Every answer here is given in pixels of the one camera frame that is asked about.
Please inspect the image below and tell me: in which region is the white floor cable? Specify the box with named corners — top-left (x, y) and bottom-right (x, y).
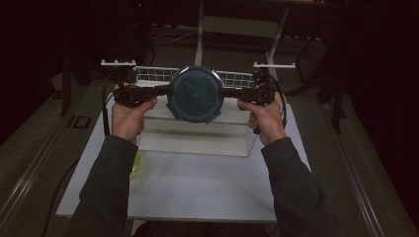
top-left (151, 30), bottom-right (200, 45)

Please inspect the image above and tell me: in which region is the white metal desk frame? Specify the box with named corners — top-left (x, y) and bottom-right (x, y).
top-left (193, 0), bottom-right (293, 84)

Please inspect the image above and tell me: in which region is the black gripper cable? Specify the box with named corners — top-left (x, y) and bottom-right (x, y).
top-left (262, 71), bottom-right (289, 135)
top-left (101, 72), bottom-right (117, 137)

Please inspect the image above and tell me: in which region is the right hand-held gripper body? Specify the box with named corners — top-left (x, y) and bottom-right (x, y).
top-left (237, 61), bottom-right (296, 107)

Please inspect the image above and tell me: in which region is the green round container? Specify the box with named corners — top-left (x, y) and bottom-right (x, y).
top-left (129, 150), bottom-right (143, 181)

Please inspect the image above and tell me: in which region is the person's left hand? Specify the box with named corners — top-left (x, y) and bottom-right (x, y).
top-left (111, 97), bottom-right (159, 145)

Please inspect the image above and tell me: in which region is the dark blue round container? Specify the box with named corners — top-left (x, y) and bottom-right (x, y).
top-left (165, 65), bottom-right (225, 125)

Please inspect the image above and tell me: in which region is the person's right hand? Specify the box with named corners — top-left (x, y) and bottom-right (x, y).
top-left (236, 98), bottom-right (288, 147)

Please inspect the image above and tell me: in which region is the white wire shelf rack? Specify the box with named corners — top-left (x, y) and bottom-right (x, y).
top-left (132, 65), bottom-right (265, 158)

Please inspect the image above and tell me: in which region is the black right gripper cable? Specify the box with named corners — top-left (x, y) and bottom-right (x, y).
top-left (262, 71), bottom-right (289, 135)

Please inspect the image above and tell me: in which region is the black metal stand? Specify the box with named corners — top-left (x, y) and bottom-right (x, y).
top-left (285, 36), bottom-right (349, 135)
top-left (58, 42), bottom-right (97, 117)

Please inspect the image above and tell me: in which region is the black floor socket plate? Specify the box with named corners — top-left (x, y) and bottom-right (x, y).
top-left (67, 115), bottom-right (92, 130)

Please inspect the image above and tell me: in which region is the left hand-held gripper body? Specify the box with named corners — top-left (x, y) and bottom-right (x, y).
top-left (100, 58), bottom-right (156, 110)

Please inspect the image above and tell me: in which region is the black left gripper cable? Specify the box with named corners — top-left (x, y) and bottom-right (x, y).
top-left (101, 72), bottom-right (117, 137)

